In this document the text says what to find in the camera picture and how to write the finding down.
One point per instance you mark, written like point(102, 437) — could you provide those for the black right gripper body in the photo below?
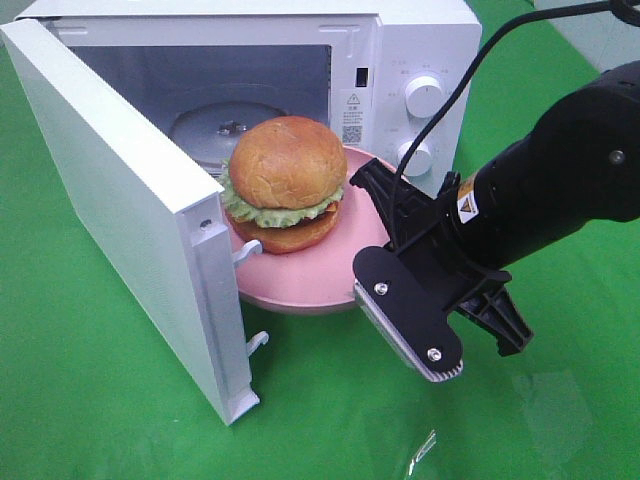
point(423, 238)

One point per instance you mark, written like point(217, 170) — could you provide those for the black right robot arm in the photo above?
point(579, 163)

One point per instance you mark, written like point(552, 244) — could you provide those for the white microwave knob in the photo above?
point(421, 161)
point(424, 96)

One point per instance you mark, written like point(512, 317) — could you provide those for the pink plate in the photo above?
point(318, 279)

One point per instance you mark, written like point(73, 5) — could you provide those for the white microwave oven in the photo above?
point(170, 57)

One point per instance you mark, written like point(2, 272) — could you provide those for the white upper microwave knob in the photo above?
point(424, 96)

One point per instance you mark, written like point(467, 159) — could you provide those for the white microwave door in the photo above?
point(154, 213)

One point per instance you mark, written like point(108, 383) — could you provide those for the glass microwave turntable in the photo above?
point(209, 134)

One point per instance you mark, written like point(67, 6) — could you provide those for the white lower microwave knob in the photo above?
point(421, 161)

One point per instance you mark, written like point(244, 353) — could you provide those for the white warning label sticker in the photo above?
point(352, 117)

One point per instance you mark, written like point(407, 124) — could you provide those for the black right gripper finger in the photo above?
point(377, 180)
point(411, 322)

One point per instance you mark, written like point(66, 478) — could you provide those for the burger with lettuce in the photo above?
point(284, 183)

